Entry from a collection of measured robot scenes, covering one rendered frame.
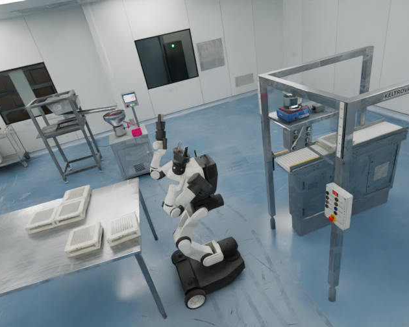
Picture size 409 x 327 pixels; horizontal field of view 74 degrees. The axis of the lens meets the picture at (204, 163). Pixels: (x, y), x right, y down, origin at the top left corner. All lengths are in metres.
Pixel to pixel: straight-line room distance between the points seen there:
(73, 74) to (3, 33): 1.43
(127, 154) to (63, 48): 3.34
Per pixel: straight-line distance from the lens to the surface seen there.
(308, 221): 3.15
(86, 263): 2.25
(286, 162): 2.65
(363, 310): 2.79
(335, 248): 2.26
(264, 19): 8.10
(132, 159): 4.66
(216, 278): 2.71
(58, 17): 7.13
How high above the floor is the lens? 2.30
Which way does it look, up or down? 29 degrees down
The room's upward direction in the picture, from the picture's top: 12 degrees counter-clockwise
